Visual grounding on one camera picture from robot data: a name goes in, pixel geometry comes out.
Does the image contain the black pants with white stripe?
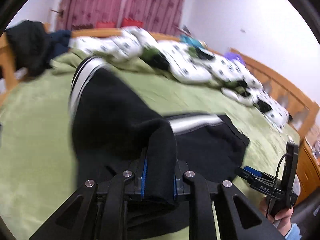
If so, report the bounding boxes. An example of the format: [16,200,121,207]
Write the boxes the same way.
[69,56,249,239]

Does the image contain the red box by curtain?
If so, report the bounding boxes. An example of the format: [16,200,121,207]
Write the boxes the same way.
[120,18,143,28]

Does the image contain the wooden bed frame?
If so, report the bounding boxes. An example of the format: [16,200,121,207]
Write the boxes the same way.
[1,33,319,139]

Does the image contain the black cable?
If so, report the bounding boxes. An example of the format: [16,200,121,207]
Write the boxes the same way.
[265,153,292,219]

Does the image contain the maroon curtain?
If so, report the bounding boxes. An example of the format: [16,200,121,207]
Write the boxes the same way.
[56,0,184,35]

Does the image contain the white green patterned quilt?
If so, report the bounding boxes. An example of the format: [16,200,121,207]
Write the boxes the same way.
[69,27,291,131]

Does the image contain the black jacket on footboard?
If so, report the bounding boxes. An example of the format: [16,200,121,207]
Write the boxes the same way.
[5,20,52,77]

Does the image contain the green fleece bed blanket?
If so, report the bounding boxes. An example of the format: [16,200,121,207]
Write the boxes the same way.
[1,51,300,239]

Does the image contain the person's right hand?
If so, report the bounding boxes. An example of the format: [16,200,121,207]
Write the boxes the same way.
[259,197,294,236]

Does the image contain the light blue sleeve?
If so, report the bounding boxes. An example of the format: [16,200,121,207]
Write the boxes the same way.
[285,223,302,240]

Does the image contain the wooden nightstand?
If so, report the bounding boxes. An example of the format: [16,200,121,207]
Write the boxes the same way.
[296,137,319,205]

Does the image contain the navy blue garment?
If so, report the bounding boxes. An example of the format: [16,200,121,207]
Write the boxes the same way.
[48,30,72,60]

